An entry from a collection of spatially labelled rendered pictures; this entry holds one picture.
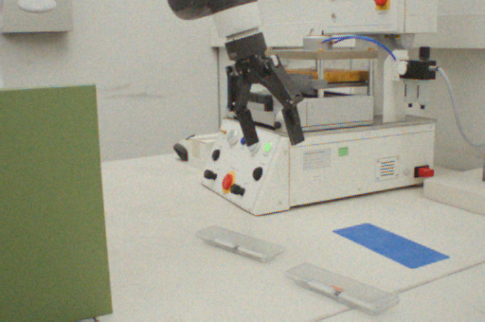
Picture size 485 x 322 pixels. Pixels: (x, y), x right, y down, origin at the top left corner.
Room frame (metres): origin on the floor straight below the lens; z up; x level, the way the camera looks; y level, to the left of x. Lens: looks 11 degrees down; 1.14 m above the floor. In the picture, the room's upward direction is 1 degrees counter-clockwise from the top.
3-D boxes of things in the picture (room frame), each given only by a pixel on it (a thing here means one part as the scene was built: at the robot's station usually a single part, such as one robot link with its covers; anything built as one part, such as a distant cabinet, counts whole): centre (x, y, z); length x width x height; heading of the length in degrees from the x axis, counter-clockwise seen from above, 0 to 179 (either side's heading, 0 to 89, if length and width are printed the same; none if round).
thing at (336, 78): (1.42, -0.21, 1.07); 0.22 x 0.17 x 0.10; 25
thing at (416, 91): (1.28, -0.42, 1.05); 0.15 x 0.05 x 0.15; 25
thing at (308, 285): (0.76, -0.15, 0.76); 0.18 x 0.06 x 0.02; 42
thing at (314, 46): (1.42, -0.25, 1.08); 0.31 x 0.24 x 0.13; 25
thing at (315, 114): (1.27, -0.20, 0.96); 0.26 x 0.05 x 0.07; 115
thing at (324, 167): (1.41, -0.21, 0.84); 0.53 x 0.37 x 0.17; 115
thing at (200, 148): (1.69, 0.05, 0.80); 0.19 x 0.13 x 0.09; 119
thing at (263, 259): (0.96, 0.00, 0.76); 0.18 x 0.06 x 0.02; 47
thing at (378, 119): (1.44, -0.24, 0.93); 0.46 x 0.35 x 0.01; 115
